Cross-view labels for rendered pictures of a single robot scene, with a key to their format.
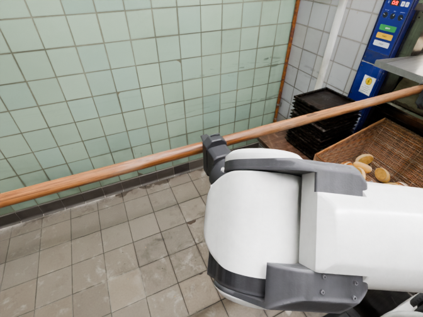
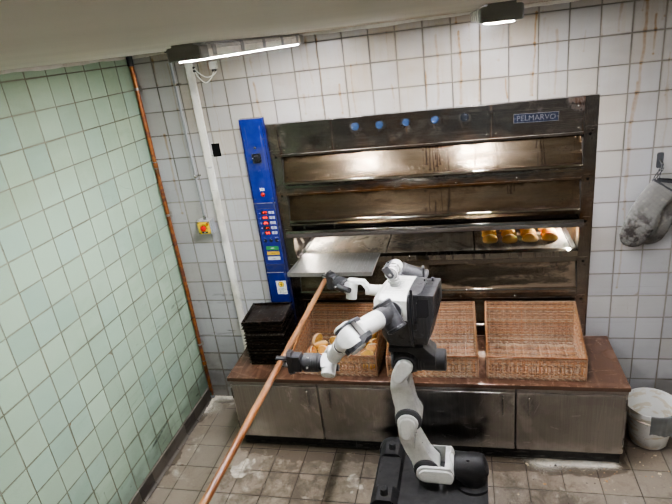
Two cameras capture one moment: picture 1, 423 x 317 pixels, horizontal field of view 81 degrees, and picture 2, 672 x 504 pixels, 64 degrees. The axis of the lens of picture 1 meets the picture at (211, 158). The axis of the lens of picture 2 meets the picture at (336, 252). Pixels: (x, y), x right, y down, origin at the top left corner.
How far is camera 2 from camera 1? 2.11 m
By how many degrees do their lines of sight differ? 47
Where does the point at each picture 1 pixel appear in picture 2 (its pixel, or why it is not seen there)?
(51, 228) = not seen: outside the picture
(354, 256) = (366, 327)
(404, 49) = (290, 256)
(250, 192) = (347, 330)
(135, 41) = (73, 357)
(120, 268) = not seen: outside the picture
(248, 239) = (353, 337)
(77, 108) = (37, 471)
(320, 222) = (360, 325)
